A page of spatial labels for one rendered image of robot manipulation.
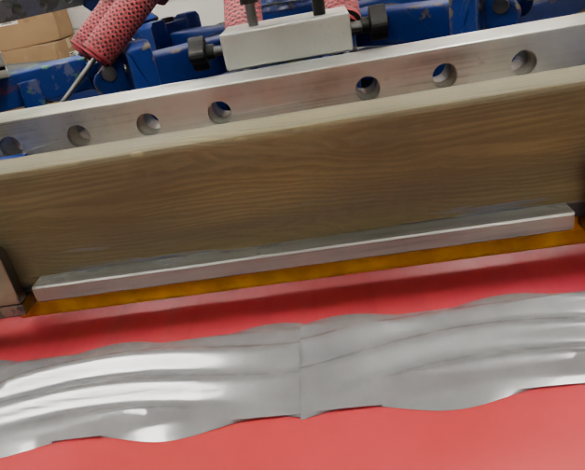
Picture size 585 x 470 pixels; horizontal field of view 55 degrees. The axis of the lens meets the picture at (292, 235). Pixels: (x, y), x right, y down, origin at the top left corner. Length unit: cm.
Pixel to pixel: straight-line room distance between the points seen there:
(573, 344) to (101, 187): 25
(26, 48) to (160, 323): 411
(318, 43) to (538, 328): 37
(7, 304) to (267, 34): 34
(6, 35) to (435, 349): 431
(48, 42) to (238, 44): 390
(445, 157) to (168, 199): 15
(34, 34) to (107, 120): 388
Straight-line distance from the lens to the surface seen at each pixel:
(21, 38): 446
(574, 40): 56
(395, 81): 53
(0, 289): 36
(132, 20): 94
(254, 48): 57
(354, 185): 30
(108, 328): 36
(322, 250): 30
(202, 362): 30
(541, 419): 26
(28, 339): 38
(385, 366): 27
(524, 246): 35
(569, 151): 32
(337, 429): 25
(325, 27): 57
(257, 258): 30
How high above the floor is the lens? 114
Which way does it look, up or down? 27 degrees down
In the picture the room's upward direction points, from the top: 11 degrees counter-clockwise
